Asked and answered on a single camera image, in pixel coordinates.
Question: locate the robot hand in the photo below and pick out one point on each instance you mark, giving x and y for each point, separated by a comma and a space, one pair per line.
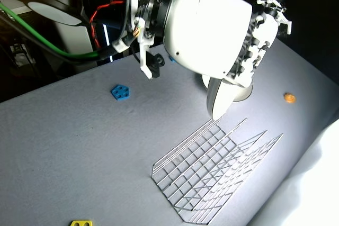
204, 30
271, 27

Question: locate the white ceramic plate dark rim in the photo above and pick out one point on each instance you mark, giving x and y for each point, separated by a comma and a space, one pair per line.
219, 99
242, 95

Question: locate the small blue block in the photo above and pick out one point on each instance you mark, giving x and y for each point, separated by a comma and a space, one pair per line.
172, 60

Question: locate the orange toy bread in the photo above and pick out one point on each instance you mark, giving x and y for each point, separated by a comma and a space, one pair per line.
289, 98

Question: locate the blue pentagon block with holes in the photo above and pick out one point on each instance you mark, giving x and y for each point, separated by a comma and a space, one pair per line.
121, 92

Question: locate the grey table cloth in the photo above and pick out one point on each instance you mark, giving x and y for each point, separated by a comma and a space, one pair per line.
79, 144

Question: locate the yellow block with holes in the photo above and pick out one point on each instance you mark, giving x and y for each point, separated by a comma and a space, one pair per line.
82, 223

